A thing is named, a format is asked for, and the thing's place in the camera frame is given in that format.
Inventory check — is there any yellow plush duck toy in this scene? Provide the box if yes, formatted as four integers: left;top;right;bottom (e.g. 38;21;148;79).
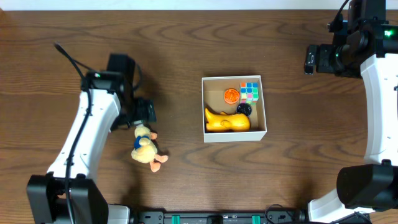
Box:
131;124;169;172

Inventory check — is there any orange rubber dinosaur toy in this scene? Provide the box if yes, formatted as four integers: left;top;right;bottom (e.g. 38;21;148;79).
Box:
205;108;251;131

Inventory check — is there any orange round container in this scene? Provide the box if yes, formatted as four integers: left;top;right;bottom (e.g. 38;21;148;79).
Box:
223;88;239;105

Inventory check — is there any white cardboard box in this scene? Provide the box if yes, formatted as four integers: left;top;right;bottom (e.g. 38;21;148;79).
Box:
201;75;267;142

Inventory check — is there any multicoloured puzzle cube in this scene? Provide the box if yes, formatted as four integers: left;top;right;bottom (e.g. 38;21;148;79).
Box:
240;82;259;105

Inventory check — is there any black round container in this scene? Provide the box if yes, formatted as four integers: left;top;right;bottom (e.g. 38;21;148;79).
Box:
236;103;252;117

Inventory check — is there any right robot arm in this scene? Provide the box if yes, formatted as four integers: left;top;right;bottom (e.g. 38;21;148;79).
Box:
304;0;397;223

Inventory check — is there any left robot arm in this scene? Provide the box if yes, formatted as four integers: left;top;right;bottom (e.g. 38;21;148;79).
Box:
27;54;156;223

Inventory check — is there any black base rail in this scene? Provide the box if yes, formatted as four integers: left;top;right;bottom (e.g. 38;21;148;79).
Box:
129;208;312;224

